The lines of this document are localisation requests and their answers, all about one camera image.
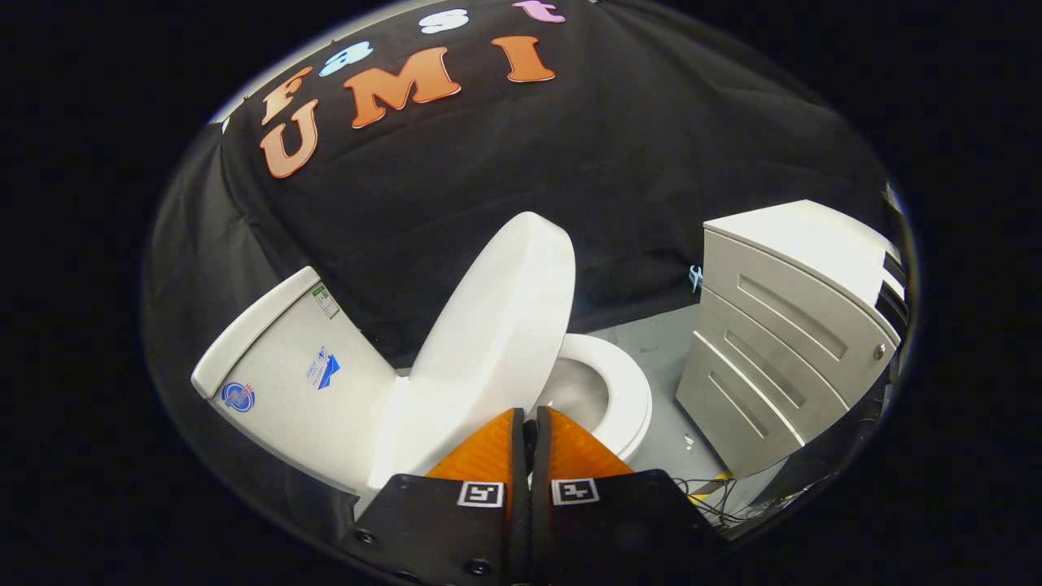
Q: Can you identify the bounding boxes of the yellow black floor tape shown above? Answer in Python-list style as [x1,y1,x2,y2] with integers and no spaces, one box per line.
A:
[692,470,733,505]

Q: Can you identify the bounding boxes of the white drawer cabinet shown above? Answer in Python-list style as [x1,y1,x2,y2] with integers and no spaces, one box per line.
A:
[676,199,908,479]

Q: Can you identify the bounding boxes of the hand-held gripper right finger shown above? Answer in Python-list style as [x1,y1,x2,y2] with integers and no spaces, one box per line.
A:
[529,405,725,586]

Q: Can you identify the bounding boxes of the black floor cables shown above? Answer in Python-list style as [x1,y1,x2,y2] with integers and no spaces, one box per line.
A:
[676,472,815,523]

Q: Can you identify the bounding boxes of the white toilet seat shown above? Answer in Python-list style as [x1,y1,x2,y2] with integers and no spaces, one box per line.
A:
[533,334,654,462]

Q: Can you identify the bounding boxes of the white ceramic toilet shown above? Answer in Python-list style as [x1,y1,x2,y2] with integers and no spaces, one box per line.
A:
[191,267,654,518]

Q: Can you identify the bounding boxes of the black backdrop cloth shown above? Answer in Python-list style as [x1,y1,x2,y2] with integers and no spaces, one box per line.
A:
[145,0,896,530]

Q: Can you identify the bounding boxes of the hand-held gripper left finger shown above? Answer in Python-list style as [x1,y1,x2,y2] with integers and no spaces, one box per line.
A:
[342,407,530,586]

